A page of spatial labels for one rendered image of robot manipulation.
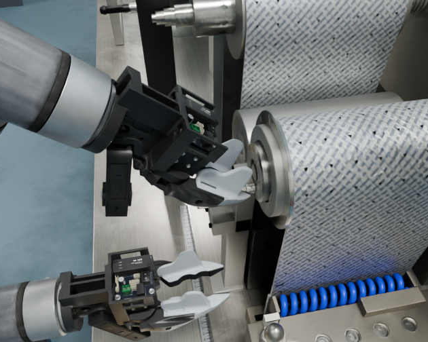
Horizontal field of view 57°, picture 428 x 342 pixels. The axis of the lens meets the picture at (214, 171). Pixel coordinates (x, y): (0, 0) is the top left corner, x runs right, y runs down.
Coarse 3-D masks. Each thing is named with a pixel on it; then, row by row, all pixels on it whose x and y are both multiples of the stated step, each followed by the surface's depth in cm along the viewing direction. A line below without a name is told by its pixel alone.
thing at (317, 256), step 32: (320, 224) 49; (352, 224) 50; (384, 224) 52; (416, 224) 53; (288, 256) 53; (320, 256) 55; (352, 256) 57; (384, 256) 59; (416, 256) 61; (288, 288) 61
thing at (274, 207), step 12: (252, 132) 51; (264, 132) 45; (264, 144) 46; (276, 144) 44; (276, 156) 44; (276, 168) 43; (276, 180) 43; (276, 192) 44; (264, 204) 50; (276, 204) 45
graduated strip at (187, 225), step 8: (184, 208) 89; (184, 216) 87; (184, 224) 86; (184, 232) 84; (192, 232) 84; (192, 240) 83; (192, 248) 82; (192, 280) 77; (200, 280) 77; (192, 288) 76; (200, 288) 76; (200, 320) 72; (208, 320) 72; (200, 328) 71; (208, 328) 71; (200, 336) 70; (208, 336) 70
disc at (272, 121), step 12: (264, 120) 48; (276, 120) 44; (276, 132) 44; (288, 156) 42; (288, 168) 42; (288, 180) 42; (288, 192) 43; (288, 204) 43; (276, 216) 49; (288, 216) 44
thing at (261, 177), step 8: (256, 144) 47; (248, 152) 50; (256, 152) 46; (264, 152) 46; (248, 160) 51; (256, 160) 47; (264, 160) 45; (256, 168) 48; (264, 168) 45; (256, 176) 48; (264, 176) 45; (256, 184) 50; (264, 184) 45; (256, 192) 49; (264, 192) 46; (264, 200) 48
